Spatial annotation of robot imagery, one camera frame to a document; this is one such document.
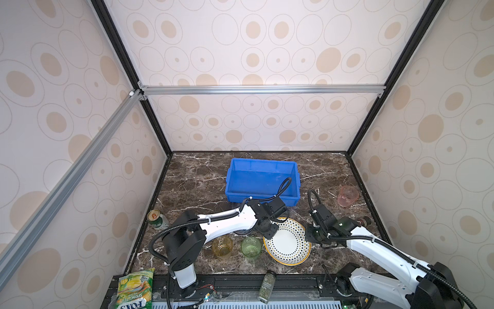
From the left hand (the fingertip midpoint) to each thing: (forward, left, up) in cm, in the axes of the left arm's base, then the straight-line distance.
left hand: (275, 231), depth 81 cm
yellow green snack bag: (-21, +53, -3) cm, 57 cm away
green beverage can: (+3, +49, +4) cm, 50 cm away
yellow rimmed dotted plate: (-5, -6, -5) cm, 9 cm away
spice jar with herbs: (-20, +4, -3) cm, 20 cm away
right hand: (0, -14, -4) cm, 15 cm away
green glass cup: (-5, +10, -7) cm, 13 cm away
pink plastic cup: (+21, -39, -7) cm, 45 cm away
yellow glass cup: (-4, +23, -7) cm, 24 cm away
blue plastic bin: (+33, +4, -10) cm, 35 cm away
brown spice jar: (+7, -42, -4) cm, 43 cm away
